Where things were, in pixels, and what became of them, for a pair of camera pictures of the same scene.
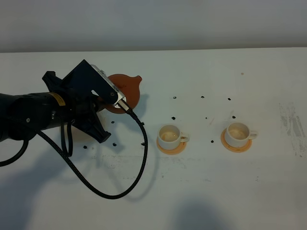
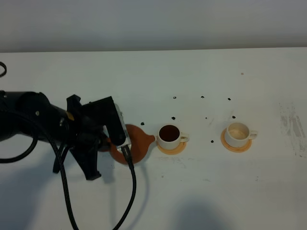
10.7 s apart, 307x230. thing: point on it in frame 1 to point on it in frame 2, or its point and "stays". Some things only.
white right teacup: x=238 y=133 stays
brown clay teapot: x=129 y=87 to x=139 y=143
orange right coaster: x=235 y=149 stays
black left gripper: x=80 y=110 to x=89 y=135
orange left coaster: x=182 y=146 stays
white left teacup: x=170 y=136 stays
